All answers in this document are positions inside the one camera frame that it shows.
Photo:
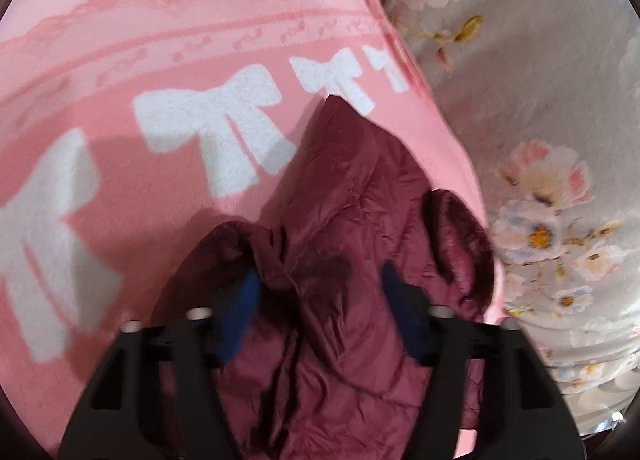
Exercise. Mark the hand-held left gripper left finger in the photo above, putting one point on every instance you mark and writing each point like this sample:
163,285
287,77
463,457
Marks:
241,312

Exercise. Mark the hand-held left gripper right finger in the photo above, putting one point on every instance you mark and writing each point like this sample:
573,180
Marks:
400,312

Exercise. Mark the maroon puffer jacket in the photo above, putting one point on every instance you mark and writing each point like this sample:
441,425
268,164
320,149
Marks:
340,190

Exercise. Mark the grey floral bedsheet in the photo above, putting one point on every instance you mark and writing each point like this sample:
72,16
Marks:
525,90

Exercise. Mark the pink blanket with white bows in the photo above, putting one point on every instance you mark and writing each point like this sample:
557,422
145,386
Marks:
150,40

